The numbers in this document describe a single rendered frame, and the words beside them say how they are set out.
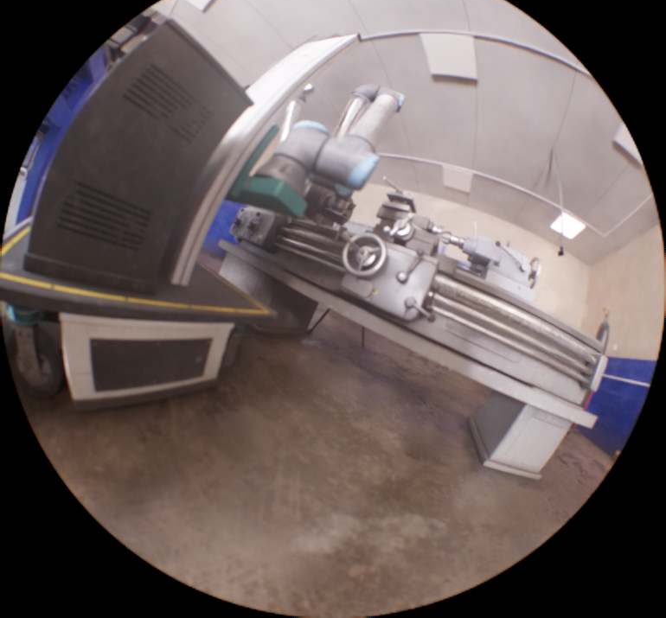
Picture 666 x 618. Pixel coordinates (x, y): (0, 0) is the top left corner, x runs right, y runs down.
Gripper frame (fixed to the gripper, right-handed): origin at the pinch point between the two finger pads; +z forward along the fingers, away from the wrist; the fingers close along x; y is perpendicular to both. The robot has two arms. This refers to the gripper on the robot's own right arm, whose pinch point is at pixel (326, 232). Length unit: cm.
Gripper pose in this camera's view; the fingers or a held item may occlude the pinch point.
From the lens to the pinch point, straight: 119.3
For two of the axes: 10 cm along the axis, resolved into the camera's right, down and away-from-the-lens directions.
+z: -4.0, 8.1, 4.2
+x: 8.4, 5.1, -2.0
